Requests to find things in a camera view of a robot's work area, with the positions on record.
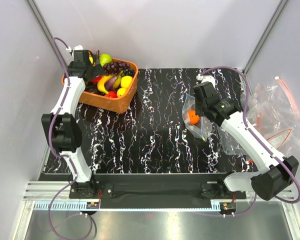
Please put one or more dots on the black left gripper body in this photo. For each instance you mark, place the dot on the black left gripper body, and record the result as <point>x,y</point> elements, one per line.
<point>96,70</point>

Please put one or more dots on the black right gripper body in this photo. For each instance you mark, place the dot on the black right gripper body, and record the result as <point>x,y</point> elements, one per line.
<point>199,108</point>

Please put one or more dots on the red toy apple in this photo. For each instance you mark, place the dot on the red toy apple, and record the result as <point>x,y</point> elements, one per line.
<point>97,79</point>

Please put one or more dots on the orange toy orange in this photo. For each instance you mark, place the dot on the orange toy orange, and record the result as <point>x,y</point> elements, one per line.
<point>193,117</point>

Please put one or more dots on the yellow toy banana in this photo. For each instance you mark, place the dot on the yellow toy banana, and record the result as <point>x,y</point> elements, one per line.
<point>101,84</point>

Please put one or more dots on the clear blue zip top bag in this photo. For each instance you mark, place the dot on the clear blue zip top bag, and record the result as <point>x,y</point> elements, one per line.
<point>199,126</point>

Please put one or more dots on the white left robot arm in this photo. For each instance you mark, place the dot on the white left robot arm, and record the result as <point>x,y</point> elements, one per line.
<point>61,130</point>

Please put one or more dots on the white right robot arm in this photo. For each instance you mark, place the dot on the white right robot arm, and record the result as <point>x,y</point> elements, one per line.
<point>275,172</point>

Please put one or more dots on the green toy pear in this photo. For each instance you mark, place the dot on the green toy pear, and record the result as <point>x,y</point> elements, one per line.
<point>105,58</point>

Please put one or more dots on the purple toy grape bunch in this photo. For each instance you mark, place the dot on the purple toy grape bunch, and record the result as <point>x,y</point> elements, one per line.
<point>115,67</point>

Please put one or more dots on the purple toy eggplant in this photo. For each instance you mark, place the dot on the purple toy eggplant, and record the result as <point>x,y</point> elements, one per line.
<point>110,83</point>

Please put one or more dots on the small red toy fruit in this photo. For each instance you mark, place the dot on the small red toy fruit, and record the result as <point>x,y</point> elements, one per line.
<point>111,94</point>

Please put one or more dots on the dark toy blackberry cluster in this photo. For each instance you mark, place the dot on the dark toy blackberry cluster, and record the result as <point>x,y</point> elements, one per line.
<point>128,72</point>

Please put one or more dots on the small yellow toy lemon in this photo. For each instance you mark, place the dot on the small yellow toy lemon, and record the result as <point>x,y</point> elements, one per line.
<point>121,92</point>

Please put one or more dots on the orange plastic fruit basket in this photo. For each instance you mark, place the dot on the orange plastic fruit basket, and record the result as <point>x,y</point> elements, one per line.
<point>119,104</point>

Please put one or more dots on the black marble pattern mat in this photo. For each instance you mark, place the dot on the black marble pattern mat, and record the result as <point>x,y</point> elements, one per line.
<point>151,137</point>

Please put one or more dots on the pile of spare plastic bags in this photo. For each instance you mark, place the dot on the pile of spare plastic bags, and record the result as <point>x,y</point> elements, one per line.
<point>273,112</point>

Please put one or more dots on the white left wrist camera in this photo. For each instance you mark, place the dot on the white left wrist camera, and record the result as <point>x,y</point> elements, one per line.
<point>76,48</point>

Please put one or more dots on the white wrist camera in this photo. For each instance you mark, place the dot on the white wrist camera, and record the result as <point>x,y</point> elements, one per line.
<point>76,48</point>
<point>206,78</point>

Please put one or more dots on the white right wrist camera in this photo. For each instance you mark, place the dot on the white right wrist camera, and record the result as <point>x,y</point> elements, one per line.
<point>206,78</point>

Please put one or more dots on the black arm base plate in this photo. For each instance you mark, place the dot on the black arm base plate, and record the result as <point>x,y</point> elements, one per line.
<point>208,186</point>

